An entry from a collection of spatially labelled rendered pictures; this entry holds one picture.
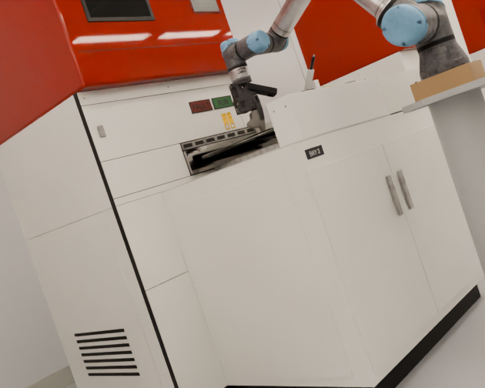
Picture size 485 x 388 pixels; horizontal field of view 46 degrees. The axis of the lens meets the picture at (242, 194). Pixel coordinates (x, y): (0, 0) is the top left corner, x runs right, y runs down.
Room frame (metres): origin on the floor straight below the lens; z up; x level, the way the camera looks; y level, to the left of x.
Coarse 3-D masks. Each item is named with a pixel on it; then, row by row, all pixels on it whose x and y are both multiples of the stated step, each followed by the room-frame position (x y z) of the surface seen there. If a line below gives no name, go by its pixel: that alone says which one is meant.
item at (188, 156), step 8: (240, 136) 2.41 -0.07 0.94; (248, 136) 2.44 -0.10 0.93; (216, 144) 2.30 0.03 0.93; (224, 144) 2.33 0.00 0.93; (184, 152) 2.18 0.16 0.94; (192, 152) 2.20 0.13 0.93; (200, 152) 2.23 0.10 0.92; (248, 152) 2.42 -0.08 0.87; (192, 160) 2.19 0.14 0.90; (224, 160) 2.31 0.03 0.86; (192, 168) 2.18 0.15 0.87; (200, 168) 2.21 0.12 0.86; (208, 168) 2.24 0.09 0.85
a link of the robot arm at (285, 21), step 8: (288, 0) 2.04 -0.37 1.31; (296, 0) 2.01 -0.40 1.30; (304, 0) 2.01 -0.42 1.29; (288, 8) 2.04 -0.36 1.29; (296, 8) 2.03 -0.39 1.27; (304, 8) 2.04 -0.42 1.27; (280, 16) 2.07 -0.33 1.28; (288, 16) 2.05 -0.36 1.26; (296, 16) 2.05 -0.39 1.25; (280, 24) 2.08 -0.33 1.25; (288, 24) 2.07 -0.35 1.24; (272, 32) 2.11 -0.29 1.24; (280, 32) 2.09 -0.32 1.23; (288, 32) 2.10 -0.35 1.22; (280, 40) 2.12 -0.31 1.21; (288, 40) 2.17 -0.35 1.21; (272, 48) 2.11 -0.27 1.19; (280, 48) 2.16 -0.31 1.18
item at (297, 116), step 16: (368, 80) 2.02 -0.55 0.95; (288, 96) 1.68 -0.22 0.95; (304, 96) 1.73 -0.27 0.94; (320, 96) 1.79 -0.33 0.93; (336, 96) 1.85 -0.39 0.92; (352, 96) 1.92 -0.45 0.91; (368, 96) 2.00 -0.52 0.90; (272, 112) 1.73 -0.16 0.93; (288, 112) 1.69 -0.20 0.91; (304, 112) 1.71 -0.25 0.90; (320, 112) 1.77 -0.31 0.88; (336, 112) 1.83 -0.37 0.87; (352, 112) 1.90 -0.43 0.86; (368, 112) 1.97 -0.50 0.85; (384, 112) 2.05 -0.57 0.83; (288, 128) 1.70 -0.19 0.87; (304, 128) 1.69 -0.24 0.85; (320, 128) 1.75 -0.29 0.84; (336, 128) 1.81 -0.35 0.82; (288, 144) 1.72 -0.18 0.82
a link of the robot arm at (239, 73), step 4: (236, 68) 2.10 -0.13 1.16; (240, 68) 2.10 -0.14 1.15; (244, 68) 2.11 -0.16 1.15; (232, 72) 2.11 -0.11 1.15; (236, 72) 2.10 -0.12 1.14; (240, 72) 2.11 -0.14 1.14; (244, 72) 2.11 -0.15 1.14; (248, 72) 2.12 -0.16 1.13; (232, 76) 2.11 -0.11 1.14; (236, 76) 2.11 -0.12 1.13; (240, 76) 2.10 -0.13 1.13; (244, 76) 2.10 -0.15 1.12; (248, 76) 2.12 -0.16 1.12; (232, 80) 2.12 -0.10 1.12; (236, 80) 2.11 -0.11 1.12
